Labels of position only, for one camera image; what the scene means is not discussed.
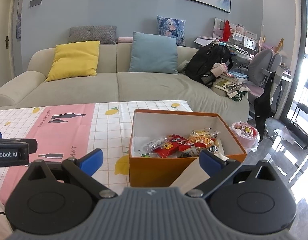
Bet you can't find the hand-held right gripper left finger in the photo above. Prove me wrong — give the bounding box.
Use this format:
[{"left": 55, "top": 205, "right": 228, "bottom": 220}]
[{"left": 19, "top": 149, "right": 118, "bottom": 198}]

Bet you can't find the red and white snack packet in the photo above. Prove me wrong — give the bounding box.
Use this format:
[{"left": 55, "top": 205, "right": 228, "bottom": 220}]
[{"left": 180, "top": 140, "right": 209, "bottom": 157}]

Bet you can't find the pink and white printed tablecloth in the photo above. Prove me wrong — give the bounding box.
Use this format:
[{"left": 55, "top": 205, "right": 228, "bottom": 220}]
[{"left": 0, "top": 100, "right": 194, "bottom": 205}]

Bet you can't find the stack of books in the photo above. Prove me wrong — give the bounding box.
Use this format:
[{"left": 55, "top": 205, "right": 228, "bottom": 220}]
[{"left": 220, "top": 70, "right": 248, "bottom": 84}]

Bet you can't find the person's light clothing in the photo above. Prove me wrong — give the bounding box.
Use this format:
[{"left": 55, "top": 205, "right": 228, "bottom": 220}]
[{"left": 0, "top": 194, "right": 14, "bottom": 233}]

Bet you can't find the yellow cushion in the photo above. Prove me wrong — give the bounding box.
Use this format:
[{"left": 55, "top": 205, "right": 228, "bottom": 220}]
[{"left": 45, "top": 41, "right": 100, "bottom": 82}]

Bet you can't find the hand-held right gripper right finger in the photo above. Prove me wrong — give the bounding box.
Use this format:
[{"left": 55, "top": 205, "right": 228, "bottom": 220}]
[{"left": 185, "top": 149, "right": 283, "bottom": 198}]

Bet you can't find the printed figure cushion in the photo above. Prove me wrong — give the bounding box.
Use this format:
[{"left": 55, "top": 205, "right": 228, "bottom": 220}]
[{"left": 157, "top": 15, "right": 186, "bottom": 47}]

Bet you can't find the orange cardboard box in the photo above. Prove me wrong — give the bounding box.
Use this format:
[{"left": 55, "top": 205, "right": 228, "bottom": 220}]
[{"left": 129, "top": 109, "right": 247, "bottom": 188}]

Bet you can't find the black garment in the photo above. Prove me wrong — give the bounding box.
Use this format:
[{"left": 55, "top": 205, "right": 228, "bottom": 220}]
[{"left": 253, "top": 71, "right": 282, "bottom": 136}]

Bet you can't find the pile of papers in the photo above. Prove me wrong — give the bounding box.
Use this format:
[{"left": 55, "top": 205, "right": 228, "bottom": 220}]
[{"left": 194, "top": 36, "right": 220, "bottom": 48}]

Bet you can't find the grey desk chair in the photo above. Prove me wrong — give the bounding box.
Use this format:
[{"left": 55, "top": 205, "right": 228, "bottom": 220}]
[{"left": 248, "top": 48, "right": 282, "bottom": 98}]

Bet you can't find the clear packet of grey balls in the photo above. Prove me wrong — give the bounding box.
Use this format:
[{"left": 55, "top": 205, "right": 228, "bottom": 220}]
[{"left": 141, "top": 137, "right": 167, "bottom": 154}]

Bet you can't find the white cat-face box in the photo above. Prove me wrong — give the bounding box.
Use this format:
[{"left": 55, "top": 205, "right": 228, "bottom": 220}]
[{"left": 241, "top": 39, "right": 257, "bottom": 52}]

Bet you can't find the red fries-print snack packet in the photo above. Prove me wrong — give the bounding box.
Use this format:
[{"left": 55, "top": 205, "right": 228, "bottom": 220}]
[{"left": 188, "top": 129, "right": 221, "bottom": 147}]

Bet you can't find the beige sofa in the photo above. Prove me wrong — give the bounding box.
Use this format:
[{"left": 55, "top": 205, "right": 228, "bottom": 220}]
[{"left": 0, "top": 41, "right": 251, "bottom": 125}]

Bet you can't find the red bag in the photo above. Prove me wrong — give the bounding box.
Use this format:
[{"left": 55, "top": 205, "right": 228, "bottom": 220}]
[{"left": 223, "top": 20, "right": 232, "bottom": 42}]

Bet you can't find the pink trash bag bin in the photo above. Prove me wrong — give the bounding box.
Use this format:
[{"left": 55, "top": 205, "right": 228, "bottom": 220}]
[{"left": 229, "top": 121, "right": 261, "bottom": 153}]

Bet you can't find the light blue cushion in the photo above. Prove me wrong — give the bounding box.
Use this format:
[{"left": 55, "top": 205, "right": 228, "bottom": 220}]
[{"left": 128, "top": 32, "right": 179, "bottom": 75}]

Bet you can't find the black backpack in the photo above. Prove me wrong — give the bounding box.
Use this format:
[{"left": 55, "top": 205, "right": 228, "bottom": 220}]
[{"left": 185, "top": 44, "right": 233, "bottom": 88}]

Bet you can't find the printed tote bag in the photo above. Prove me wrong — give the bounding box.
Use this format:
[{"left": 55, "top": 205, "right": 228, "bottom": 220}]
[{"left": 213, "top": 79, "right": 248, "bottom": 102}]

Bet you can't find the grey checked cushion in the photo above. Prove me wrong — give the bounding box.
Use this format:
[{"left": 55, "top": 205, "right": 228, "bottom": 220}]
[{"left": 67, "top": 25, "right": 117, "bottom": 45}]

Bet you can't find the narrow framed wall picture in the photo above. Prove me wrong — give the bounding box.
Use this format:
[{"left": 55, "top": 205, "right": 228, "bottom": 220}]
[{"left": 16, "top": 0, "right": 27, "bottom": 39}]

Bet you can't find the glass sliding door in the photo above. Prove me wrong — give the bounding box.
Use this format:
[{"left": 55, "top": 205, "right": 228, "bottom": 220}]
[{"left": 279, "top": 0, "right": 308, "bottom": 151}]

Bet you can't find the beige pouch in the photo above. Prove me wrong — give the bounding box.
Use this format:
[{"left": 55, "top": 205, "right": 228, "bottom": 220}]
[{"left": 211, "top": 62, "right": 228, "bottom": 77}]

